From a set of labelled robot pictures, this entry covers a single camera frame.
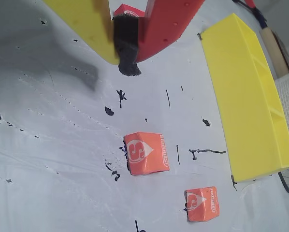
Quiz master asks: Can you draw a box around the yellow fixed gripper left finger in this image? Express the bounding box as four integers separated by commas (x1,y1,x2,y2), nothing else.
42,0,120,66

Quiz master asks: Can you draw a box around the white table cover sheet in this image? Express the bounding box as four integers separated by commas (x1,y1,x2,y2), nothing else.
0,0,289,232

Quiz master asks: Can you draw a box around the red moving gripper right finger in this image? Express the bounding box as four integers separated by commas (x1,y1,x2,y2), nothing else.
112,0,205,77

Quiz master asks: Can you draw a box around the yellow three-compartment box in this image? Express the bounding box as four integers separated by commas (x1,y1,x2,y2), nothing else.
198,13,289,182

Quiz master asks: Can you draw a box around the orange candy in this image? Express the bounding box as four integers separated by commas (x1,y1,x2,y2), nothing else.
123,131,171,176
184,186,220,223

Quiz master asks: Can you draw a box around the wooden stick with red handle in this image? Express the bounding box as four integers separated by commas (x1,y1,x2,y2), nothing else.
232,0,289,78

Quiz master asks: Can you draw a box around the red candy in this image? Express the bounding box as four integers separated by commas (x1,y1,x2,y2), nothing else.
114,4,145,19

